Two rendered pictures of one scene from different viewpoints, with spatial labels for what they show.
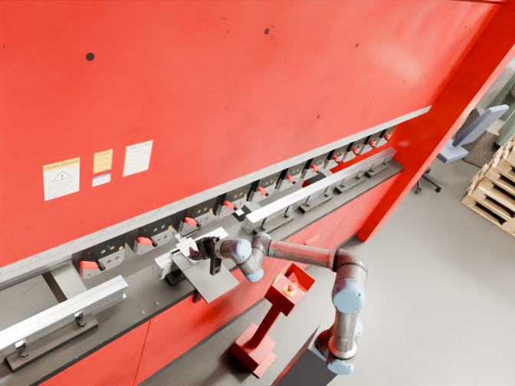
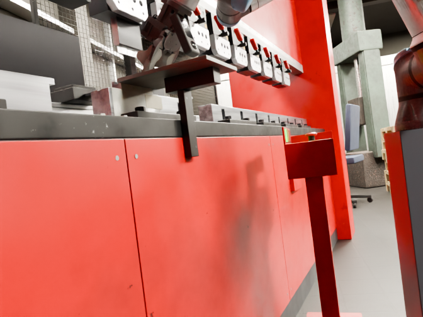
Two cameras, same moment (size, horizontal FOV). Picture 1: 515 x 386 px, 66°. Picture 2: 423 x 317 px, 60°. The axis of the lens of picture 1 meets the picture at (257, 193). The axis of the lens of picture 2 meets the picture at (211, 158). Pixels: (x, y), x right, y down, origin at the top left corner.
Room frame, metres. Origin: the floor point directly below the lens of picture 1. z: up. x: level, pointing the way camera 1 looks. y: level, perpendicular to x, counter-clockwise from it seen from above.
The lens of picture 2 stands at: (0.10, 0.09, 0.77)
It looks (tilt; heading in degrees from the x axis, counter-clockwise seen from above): 0 degrees down; 356
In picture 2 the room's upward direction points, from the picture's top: 7 degrees counter-clockwise
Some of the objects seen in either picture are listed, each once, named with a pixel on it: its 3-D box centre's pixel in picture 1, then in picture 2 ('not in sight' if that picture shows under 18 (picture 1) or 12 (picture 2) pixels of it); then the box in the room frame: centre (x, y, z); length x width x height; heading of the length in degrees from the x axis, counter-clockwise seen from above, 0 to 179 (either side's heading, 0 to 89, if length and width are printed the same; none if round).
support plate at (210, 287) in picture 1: (205, 270); (178, 74); (1.07, 0.08, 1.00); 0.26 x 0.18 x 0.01; 59
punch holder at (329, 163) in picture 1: (331, 153); (247, 56); (1.99, -0.30, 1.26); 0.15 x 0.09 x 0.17; 149
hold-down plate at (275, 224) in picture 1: (274, 224); (238, 124); (1.64, -0.16, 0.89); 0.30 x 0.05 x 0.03; 149
